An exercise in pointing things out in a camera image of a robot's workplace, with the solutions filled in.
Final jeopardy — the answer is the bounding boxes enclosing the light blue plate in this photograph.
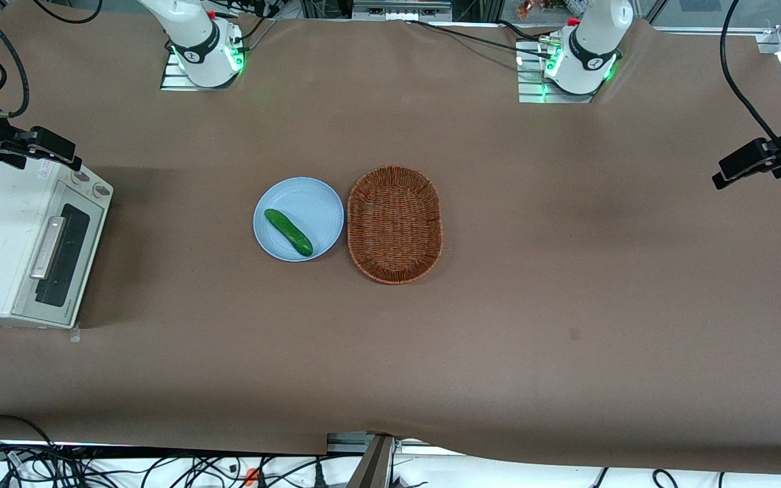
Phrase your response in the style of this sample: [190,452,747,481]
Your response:
[253,177,345,262]

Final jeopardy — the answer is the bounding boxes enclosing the brown table cloth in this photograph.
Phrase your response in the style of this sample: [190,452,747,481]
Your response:
[0,0,781,475]

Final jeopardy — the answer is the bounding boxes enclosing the black floor cable loop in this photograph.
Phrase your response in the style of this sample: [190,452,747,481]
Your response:
[0,413,56,488]

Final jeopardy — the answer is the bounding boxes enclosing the black base cable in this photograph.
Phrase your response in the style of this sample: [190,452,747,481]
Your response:
[406,20,555,58]
[496,20,557,44]

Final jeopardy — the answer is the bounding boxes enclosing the dark metal frame post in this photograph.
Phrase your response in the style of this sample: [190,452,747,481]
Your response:
[346,434,397,488]

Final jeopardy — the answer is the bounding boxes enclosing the silver frame bracket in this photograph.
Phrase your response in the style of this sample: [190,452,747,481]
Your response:
[327,432,372,454]

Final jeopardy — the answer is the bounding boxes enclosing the long black gripper cable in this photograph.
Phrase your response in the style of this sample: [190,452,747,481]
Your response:
[719,0,781,163]

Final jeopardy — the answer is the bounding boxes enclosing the black cable with silver plug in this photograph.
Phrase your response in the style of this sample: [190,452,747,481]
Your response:
[0,17,31,120]

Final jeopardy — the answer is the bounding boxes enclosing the grey metal frame fixture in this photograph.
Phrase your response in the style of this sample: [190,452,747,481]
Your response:
[350,0,454,22]

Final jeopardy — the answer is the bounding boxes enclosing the silver oven door handle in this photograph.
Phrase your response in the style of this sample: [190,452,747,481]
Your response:
[28,216,68,281]

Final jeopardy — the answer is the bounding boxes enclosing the green cucumber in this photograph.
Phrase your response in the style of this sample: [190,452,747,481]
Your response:
[264,208,315,258]

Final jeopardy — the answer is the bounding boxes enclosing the brown wicker basket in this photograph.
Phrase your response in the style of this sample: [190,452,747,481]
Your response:
[346,165,445,285]

